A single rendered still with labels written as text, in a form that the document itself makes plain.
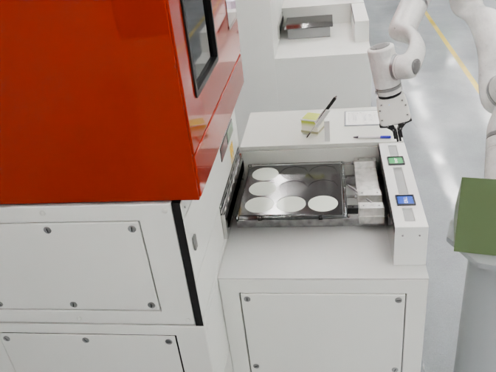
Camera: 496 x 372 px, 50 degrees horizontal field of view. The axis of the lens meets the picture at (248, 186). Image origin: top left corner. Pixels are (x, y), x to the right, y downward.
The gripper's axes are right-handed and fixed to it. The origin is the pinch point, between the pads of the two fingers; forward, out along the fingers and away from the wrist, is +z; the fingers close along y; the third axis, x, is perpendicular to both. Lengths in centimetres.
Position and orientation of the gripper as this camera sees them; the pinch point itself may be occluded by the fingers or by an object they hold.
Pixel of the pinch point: (398, 134)
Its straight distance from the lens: 190.6
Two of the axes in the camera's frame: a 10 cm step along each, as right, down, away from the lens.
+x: 1.2, -5.1, 8.5
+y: 9.4, -2.0, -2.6
